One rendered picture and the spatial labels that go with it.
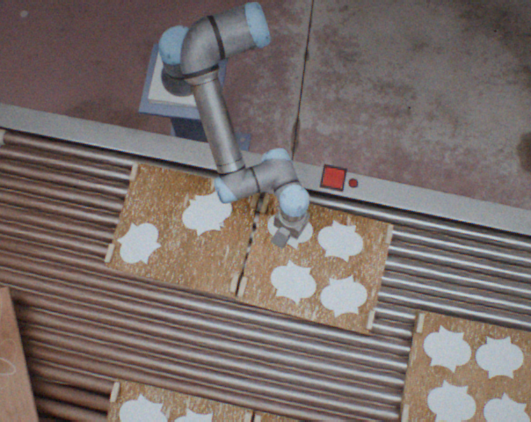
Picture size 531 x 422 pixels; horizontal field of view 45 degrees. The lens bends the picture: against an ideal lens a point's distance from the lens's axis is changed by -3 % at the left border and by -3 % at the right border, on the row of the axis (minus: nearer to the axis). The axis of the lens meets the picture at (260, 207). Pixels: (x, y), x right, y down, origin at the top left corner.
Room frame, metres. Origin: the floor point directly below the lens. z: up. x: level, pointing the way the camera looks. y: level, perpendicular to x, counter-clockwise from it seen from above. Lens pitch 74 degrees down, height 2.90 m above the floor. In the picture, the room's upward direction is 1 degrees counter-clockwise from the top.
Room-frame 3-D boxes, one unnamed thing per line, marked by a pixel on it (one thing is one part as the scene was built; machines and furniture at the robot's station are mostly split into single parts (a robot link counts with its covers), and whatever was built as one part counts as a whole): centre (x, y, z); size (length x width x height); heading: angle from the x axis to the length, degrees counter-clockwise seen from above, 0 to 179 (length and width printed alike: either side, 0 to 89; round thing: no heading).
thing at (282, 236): (0.49, -0.08, 1.05); 0.12 x 0.09 x 0.16; 147
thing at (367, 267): (0.40, -0.17, 0.93); 0.41 x 0.35 x 0.02; 75
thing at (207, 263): (0.51, 0.24, 0.93); 0.41 x 0.35 x 0.02; 76
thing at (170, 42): (1.06, 0.25, 1.06); 0.13 x 0.12 x 0.14; 110
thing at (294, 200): (0.51, -0.09, 1.20); 0.09 x 0.08 x 0.11; 20
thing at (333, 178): (0.68, -0.23, 0.92); 0.06 x 0.06 x 0.01; 77
